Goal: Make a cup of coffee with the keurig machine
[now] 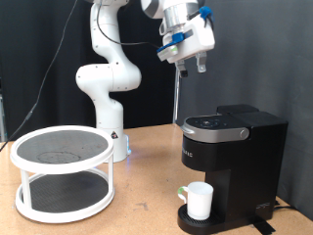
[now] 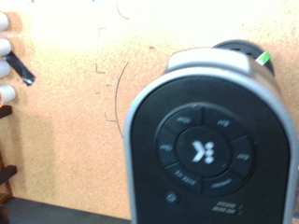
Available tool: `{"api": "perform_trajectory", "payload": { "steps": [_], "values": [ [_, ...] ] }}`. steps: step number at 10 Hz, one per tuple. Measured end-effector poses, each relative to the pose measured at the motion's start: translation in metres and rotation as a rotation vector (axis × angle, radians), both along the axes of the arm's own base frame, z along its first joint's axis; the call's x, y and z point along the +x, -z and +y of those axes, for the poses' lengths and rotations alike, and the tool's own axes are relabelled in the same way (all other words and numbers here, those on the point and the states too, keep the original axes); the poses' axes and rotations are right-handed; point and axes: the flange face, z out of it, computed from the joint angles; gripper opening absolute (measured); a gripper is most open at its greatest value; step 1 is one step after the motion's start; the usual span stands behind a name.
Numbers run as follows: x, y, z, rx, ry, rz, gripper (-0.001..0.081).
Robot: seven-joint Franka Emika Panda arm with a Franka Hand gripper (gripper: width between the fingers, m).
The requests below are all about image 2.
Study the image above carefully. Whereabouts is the white mug green taped handle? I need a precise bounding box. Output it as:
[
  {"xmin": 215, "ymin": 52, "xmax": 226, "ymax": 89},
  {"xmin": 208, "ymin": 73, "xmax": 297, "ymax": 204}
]
[{"xmin": 255, "ymin": 50, "xmax": 273, "ymax": 66}]

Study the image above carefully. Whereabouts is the black tape piece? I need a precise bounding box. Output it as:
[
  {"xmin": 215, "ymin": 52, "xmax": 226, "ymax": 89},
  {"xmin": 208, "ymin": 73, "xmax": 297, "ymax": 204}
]
[{"xmin": 3, "ymin": 50, "xmax": 36, "ymax": 87}]

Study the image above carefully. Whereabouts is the white rounded peg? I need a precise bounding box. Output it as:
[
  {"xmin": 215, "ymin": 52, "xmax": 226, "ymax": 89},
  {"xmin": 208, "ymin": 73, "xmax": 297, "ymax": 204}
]
[
  {"xmin": 0, "ymin": 11, "xmax": 9, "ymax": 32},
  {"xmin": 0, "ymin": 60, "xmax": 12, "ymax": 78},
  {"xmin": 0, "ymin": 85, "xmax": 17, "ymax": 105},
  {"xmin": 0, "ymin": 37, "xmax": 13, "ymax": 58}
]

